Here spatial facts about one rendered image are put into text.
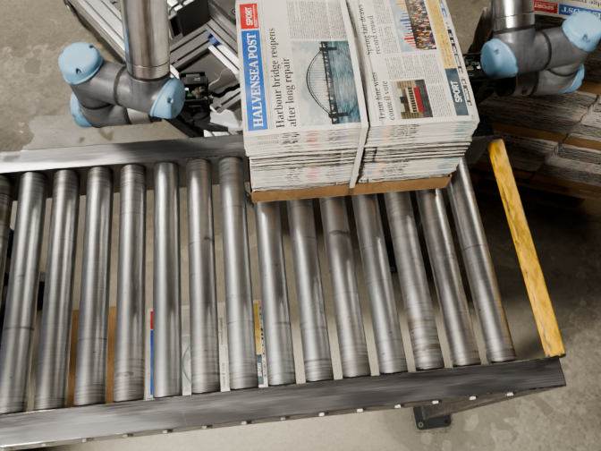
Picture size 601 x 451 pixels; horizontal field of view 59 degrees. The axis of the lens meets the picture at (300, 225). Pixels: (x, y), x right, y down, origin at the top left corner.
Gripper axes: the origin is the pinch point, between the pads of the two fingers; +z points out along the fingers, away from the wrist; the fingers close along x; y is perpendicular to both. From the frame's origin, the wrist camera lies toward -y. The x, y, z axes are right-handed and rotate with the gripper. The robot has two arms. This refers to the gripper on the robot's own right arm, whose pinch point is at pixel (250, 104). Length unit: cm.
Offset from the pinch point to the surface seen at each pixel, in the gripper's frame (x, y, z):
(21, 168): -11.9, 0.7, -45.5
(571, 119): 9, -30, 88
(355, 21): -1.3, 23.1, 19.3
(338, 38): -4.9, 23.1, 15.9
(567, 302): -32, -79, 99
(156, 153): -10.7, 0.7, -19.6
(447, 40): -7.3, 23.7, 34.0
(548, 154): 10, -51, 92
